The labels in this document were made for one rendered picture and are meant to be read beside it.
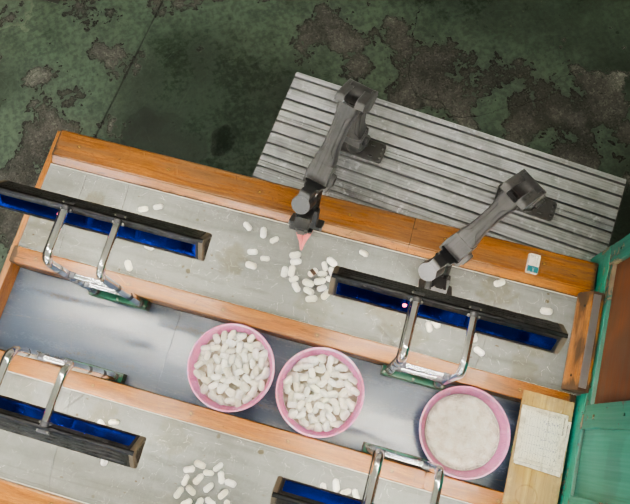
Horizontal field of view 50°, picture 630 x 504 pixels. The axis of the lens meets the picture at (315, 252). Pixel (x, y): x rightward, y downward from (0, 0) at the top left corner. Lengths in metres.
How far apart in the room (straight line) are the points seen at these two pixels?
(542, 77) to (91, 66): 2.12
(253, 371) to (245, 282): 0.28
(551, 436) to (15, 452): 1.59
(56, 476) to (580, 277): 1.70
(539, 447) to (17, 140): 2.56
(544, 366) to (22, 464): 1.60
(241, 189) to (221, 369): 0.58
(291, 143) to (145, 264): 0.65
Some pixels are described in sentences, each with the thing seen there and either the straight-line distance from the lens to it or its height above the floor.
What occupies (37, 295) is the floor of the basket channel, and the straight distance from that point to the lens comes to 2.38.
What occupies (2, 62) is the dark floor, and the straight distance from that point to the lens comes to 3.63.
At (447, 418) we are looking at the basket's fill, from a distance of 2.10.
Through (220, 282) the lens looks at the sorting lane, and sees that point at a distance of 2.15.
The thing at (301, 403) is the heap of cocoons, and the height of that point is 0.74.
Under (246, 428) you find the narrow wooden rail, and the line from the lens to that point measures 2.06.
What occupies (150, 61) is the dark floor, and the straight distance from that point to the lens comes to 3.39.
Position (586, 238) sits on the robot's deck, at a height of 0.65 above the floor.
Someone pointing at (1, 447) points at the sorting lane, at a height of 0.74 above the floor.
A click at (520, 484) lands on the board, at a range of 2.11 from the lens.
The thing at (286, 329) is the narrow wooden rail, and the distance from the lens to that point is 2.07.
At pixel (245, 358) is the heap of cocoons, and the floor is 0.75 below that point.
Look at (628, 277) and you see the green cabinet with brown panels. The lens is 2.06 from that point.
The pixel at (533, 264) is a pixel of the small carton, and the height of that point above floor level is 0.78.
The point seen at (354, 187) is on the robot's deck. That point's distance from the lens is 2.28.
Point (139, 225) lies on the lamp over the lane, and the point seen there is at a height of 1.11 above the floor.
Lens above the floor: 2.81
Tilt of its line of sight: 75 degrees down
